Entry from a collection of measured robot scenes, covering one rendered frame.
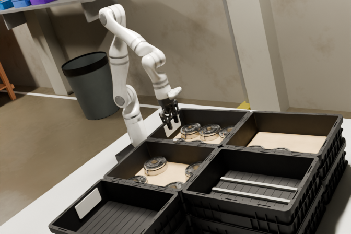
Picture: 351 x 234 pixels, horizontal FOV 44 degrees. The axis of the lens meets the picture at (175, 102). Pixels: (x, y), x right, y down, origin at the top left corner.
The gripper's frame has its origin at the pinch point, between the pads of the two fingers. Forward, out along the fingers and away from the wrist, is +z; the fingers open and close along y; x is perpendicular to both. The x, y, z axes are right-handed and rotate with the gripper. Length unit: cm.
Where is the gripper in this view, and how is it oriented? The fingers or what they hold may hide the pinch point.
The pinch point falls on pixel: (173, 123)
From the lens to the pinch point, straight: 200.3
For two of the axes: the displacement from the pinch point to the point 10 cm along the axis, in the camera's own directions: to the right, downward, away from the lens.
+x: 8.5, -0.3, -5.3
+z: 2.7, 8.8, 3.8
